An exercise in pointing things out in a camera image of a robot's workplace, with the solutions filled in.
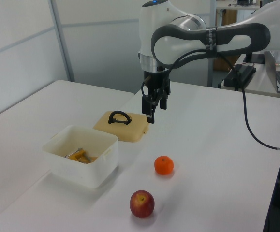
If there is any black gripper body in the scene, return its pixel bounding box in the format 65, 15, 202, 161
143, 69, 171, 97

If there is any orange mandarin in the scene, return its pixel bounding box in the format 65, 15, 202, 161
154, 155, 175, 175

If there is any red apple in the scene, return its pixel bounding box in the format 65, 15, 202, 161
129, 190, 155, 219

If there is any beige container lid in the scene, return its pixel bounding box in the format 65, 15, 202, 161
92, 110, 151, 143

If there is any white plastic container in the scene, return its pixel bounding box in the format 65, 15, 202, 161
42, 124, 119, 189

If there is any black electronics box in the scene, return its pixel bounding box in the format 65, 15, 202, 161
223, 64, 257, 91

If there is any yellow clamp tool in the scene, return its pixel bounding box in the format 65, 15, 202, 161
64, 147, 98, 165

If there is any white side desk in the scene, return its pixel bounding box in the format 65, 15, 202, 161
218, 54, 280, 99

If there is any black monitor base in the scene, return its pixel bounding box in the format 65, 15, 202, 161
243, 53, 265, 65

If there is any silver laptop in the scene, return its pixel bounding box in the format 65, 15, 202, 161
264, 50, 280, 94

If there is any black lid handle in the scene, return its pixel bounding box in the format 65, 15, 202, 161
108, 110, 132, 126

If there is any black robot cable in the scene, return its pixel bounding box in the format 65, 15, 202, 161
165, 48, 280, 152

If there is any grey partition post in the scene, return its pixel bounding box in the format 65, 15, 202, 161
49, 0, 75, 82
206, 0, 218, 88

